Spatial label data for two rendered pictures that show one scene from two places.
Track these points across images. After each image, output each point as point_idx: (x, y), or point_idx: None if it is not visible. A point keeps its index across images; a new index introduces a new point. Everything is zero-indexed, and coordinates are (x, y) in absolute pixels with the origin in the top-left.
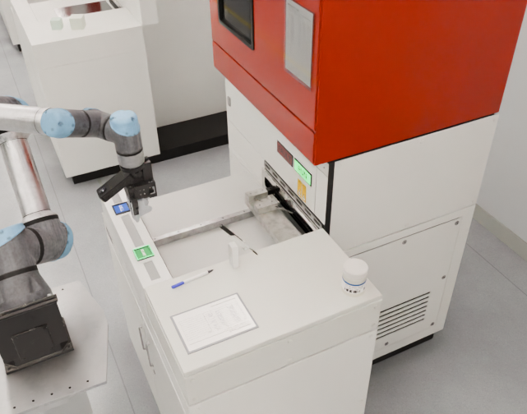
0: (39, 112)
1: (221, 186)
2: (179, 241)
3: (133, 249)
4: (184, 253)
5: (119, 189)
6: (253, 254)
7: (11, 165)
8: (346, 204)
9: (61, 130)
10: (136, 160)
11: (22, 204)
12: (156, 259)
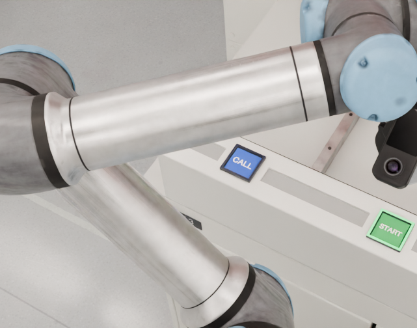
0: (309, 71)
1: (286, 23)
2: (337, 164)
3: (367, 233)
4: (369, 181)
5: None
6: None
7: (121, 214)
8: None
9: None
10: None
11: (186, 282)
12: None
